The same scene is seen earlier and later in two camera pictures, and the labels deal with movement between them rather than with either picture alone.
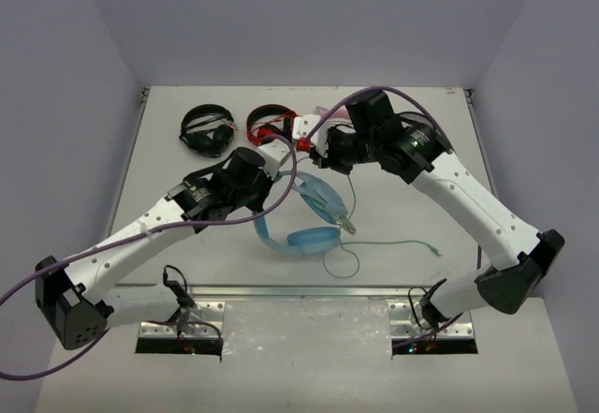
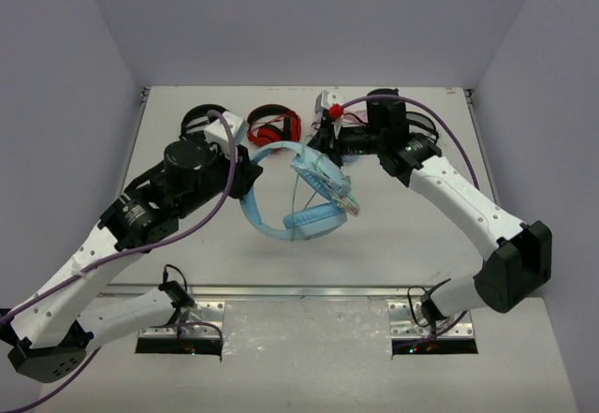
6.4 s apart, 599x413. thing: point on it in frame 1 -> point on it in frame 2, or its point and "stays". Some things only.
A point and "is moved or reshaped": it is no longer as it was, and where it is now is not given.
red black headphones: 284,128 stays
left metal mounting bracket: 203,321 stays
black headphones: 208,129 stays
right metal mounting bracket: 402,323 stays
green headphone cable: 364,242 -> 345,199
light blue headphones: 307,242 is moved or reshaped
